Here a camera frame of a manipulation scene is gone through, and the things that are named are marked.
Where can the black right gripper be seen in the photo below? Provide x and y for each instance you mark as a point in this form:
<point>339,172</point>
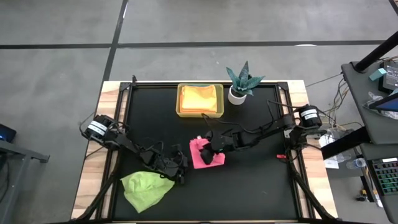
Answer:
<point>219,141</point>

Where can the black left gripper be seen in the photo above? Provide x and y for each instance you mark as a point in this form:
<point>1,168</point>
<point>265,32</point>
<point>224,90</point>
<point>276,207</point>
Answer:
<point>175,165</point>

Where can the pink microfiber towel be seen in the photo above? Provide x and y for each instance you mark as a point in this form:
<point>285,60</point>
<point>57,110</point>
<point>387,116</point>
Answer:
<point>199,161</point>

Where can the green microfiber towel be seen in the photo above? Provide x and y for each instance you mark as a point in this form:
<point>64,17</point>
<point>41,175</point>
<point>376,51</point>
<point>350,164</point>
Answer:
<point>143,191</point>

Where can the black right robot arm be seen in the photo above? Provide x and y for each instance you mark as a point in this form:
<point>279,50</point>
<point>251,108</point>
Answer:
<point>273,127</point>

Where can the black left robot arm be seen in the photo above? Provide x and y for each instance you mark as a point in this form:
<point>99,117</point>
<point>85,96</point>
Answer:
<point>124,143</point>

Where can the black table mat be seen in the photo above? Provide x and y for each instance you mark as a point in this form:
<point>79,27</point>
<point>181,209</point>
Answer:
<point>199,205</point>

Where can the yellow-green plastic bin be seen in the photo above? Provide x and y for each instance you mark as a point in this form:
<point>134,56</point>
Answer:
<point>220,99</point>

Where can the potted plant in white pot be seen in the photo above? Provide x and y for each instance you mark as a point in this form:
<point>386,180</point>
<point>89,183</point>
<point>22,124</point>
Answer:
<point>237,98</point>

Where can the small red clip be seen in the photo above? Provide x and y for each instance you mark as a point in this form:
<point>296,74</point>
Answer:
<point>281,156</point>

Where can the clear plastic bottle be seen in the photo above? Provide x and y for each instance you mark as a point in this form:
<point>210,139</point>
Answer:
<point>357,162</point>

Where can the grey bench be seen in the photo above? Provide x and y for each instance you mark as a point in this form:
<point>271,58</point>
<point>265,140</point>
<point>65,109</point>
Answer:
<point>18,152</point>

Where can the grey side desk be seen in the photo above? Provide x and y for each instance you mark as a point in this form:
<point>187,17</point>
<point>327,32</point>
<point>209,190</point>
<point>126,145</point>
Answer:
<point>367,118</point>

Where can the small yellow black tool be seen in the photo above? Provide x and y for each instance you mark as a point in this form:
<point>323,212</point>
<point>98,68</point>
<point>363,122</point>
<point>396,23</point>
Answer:
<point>362,196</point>

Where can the dark device with blue light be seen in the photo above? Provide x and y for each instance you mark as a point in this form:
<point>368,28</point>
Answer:
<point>6,133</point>

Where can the backlit keyboard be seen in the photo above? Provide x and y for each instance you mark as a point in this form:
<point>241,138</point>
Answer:
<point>387,177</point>

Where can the teal foam block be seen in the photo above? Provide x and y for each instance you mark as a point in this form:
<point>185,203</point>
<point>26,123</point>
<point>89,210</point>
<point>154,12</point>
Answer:
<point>377,74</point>

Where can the laptop with blue screen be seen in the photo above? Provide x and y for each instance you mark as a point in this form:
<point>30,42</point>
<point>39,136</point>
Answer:
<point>388,104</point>

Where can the black pole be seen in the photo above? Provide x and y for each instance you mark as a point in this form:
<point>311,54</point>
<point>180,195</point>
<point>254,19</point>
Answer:
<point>376,53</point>

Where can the black tablet device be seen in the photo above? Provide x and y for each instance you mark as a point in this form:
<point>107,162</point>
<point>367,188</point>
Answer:
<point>390,79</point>

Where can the white metal bracket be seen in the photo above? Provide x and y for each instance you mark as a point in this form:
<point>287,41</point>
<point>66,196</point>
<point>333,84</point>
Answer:
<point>287,133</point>

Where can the black aluminium table frame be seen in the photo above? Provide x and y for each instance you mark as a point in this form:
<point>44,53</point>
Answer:
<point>125,85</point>

